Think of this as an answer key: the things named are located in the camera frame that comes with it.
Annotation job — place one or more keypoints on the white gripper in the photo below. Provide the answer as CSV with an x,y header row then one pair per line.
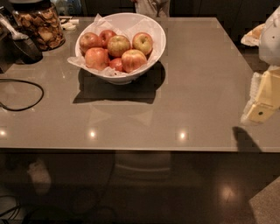
x,y
270,42

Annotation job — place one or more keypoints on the back right yellow-red apple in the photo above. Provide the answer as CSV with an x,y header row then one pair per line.
x,y
143,42

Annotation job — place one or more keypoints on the yellow-red apple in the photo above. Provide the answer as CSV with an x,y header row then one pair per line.
x,y
118,45
143,42

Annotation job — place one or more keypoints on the white paper bowl liner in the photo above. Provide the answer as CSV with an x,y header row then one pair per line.
x,y
76,61

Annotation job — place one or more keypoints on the white ceramic bowl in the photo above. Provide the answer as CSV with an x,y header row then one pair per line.
x,y
122,76

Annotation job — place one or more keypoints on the small front red apple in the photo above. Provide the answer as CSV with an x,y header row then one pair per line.
x,y
116,64

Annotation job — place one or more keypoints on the centre yellow-red apple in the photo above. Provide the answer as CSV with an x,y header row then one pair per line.
x,y
118,45

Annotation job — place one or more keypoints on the back middle red apple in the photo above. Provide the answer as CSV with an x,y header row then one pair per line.
x,y
105,36

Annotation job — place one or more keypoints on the front left red apple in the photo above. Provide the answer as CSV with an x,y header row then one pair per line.
x,y
97,58

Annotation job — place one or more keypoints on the back left red apple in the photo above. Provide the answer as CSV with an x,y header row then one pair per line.
x,y
89,40

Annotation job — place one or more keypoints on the small white items behind bowl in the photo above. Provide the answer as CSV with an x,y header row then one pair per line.
x,y
68,23

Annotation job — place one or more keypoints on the glass jar of dried chips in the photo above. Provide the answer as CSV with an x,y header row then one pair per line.
x,y
40,20

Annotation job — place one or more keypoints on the black appliance with silver handle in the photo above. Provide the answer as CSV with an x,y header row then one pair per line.
x,y
15,46

